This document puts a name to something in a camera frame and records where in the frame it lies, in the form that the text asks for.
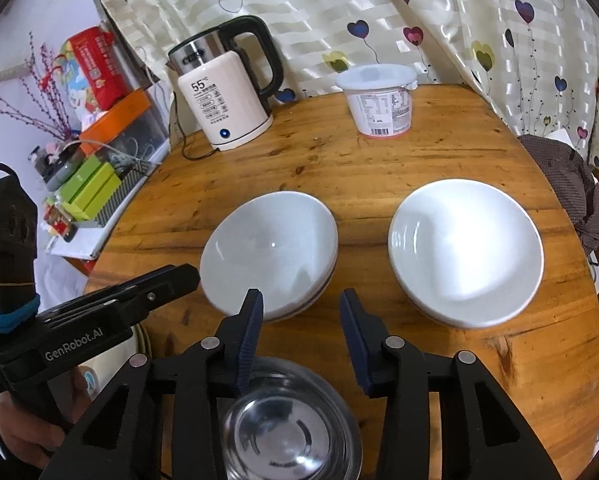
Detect heart pattern curtain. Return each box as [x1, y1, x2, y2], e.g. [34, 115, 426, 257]
[101, 0, 599, 169]

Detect white plastic yogurt tub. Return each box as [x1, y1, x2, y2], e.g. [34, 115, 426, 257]
[336, 64, 418, 139]

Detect small red figurine jar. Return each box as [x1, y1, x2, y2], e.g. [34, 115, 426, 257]
[43, 204, 77, 243]

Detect person's left hand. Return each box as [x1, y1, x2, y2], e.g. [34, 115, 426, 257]
[0, 368, 91, 469]

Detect black kettle power cable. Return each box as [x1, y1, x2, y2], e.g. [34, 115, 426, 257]
[168, 91, 216, 162]

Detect purple dried branches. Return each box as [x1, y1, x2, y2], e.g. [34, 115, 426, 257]
[0, 32, 78, 141]

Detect red snack package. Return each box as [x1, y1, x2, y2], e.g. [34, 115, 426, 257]
[57, 26, 129, 117]

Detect grey oval speaker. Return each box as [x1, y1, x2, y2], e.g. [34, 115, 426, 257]
[42, 148, 86, 192]

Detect white bowl blue stripe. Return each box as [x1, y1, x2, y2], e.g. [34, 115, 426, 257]
[200, 191, 339, 322]

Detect stainless steel bowl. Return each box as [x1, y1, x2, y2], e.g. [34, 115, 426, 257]
[218, 356, 363, 480]

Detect beige plate with brown logo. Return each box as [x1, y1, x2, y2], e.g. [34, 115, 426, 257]
[79, 324, 152, 400]

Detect green boxes stack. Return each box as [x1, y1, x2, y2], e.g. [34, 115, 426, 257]
[56, 155, 121, 221]

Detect dark checkered cloth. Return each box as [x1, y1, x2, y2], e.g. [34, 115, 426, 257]
[519, 134, 599, 256]

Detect striped tray box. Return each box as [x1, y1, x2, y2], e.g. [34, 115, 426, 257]
[68, 162, 156, 228]

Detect white electric kettle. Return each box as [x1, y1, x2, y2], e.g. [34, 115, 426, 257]
[168, 15, 284, 152]

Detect white shallow bowl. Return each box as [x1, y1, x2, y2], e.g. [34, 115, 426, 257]
[387, 179, 545, 330]

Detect orange lid clear container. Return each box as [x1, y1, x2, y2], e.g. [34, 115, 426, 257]
[79, 89, 167, 159]

